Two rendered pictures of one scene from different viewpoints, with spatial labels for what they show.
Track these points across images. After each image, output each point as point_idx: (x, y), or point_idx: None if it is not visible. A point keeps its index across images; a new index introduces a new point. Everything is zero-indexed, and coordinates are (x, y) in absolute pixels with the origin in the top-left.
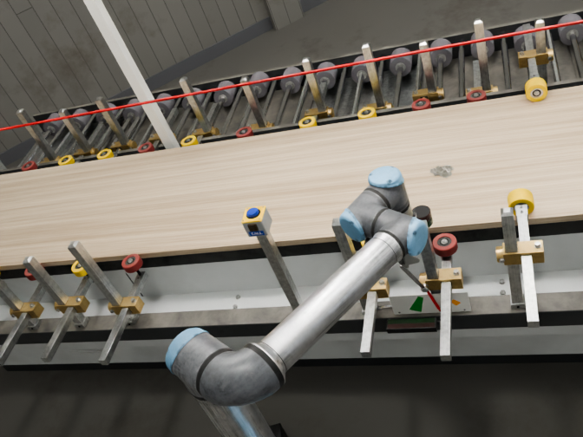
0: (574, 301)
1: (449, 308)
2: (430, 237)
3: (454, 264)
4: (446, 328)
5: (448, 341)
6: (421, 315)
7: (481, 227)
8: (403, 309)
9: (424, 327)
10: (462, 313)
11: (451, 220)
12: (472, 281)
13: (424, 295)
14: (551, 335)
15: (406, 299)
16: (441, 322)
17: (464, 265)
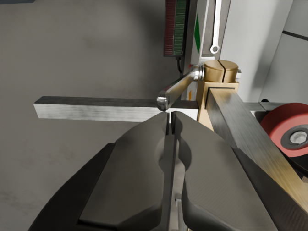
0: (183, 184)
1: (134, 121)
2: None
3: (282, 83)
4: (90, 114)
5: (64, 116)
6: (190, 32)
7: (305, 178)
8: (199, 2)
9: (165, 39)
10: (184, 93)
11: None
12: (252, 90)
13: (199, 58)
14: None
15: (202, 16)
16: (102, 107)
17: (274, 93)
